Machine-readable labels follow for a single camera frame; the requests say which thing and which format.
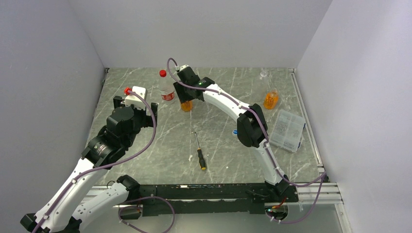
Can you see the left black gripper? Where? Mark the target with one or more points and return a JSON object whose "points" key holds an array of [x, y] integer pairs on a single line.
{"points": [[147, 120]]}

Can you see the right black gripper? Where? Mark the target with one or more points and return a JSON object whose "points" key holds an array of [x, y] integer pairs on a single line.
{"points": [[182, 96]]}

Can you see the orange juice bottle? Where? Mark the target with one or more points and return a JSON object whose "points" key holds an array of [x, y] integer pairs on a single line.
{"points": [[187, 106], [271, 100]]}

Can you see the clear red-label bottle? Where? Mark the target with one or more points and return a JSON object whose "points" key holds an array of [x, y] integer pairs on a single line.
{"points": [[166, 89]]}

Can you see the red bottle cap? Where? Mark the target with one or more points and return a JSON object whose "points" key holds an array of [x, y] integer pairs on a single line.
{"points": [[162, 73]]}

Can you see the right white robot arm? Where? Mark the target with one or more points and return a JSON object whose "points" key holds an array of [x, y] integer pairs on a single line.
{"points": [[250, 121]]}

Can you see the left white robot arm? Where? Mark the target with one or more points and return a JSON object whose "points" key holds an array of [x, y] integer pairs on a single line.
{"points": [[65, 212]]}

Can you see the black yellow screwdriver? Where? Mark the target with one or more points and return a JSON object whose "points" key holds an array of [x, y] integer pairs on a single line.
{"points": [[201, 159]]}

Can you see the clear plastic box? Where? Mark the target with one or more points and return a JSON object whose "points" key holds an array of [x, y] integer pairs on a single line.
{"points": [[287, 131]]}

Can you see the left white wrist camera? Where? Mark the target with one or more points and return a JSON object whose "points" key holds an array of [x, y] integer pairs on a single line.
{"points": [[134, 96]]}

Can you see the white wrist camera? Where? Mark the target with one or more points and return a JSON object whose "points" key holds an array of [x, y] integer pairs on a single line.
{"points": [[181, 68], [134, 96]]}

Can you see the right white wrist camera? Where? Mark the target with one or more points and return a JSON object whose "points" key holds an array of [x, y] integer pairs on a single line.
{"points": [[181, 68]]}

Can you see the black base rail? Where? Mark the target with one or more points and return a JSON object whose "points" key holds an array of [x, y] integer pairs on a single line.
{"points": [[253, 198]]}

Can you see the aluminium frame rail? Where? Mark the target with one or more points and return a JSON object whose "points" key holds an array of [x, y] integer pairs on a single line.
{"points": [[321, 192]]}

